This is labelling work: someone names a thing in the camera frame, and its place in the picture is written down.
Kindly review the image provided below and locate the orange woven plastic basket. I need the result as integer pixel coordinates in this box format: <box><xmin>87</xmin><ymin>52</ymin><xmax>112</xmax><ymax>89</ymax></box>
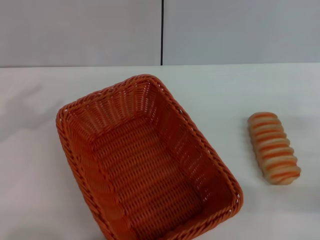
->
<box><xmin>55</xmin><ymin>73</ymin><xmax>244</xmax><ymax>240</ymax></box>

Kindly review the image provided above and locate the striped twisted bread loaf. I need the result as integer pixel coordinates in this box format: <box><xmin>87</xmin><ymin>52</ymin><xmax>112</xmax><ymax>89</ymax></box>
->
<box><xmin>247</xmin><ymin>111</ymin><xmax>302</xmax><ymax>186</ymax></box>

